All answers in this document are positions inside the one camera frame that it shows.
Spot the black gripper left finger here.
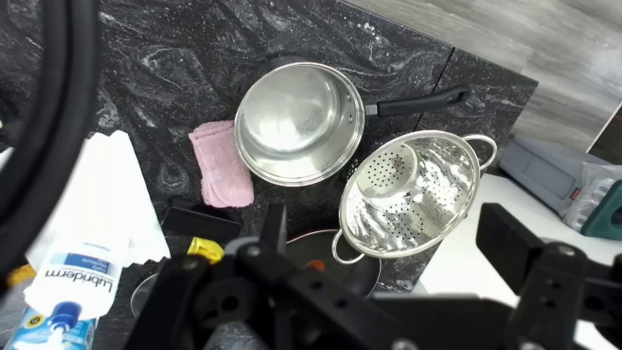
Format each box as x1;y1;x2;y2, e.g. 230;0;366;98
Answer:
123;203;424;350

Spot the clear plastic bag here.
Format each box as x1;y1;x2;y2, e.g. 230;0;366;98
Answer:
562;160;622;232

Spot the steel perforated colander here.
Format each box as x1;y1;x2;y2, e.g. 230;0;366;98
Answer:
331;129;500;267

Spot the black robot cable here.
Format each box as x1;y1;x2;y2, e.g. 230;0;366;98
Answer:
0;0;103;275

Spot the grey plastic box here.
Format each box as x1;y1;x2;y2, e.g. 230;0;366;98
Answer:
498;135;589;220

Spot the steel saucepan black handle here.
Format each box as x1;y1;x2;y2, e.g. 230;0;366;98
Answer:
232;61;473;191

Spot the pink folded cloth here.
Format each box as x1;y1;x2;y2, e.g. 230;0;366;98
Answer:
187;119;257;211

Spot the teal box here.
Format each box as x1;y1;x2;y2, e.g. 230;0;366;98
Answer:
579;182;622;242

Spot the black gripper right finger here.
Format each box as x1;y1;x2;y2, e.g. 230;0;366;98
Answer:
476;203;622;350

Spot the small white pump lotion bottle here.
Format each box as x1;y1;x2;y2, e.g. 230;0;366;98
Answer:
24;250;125;350

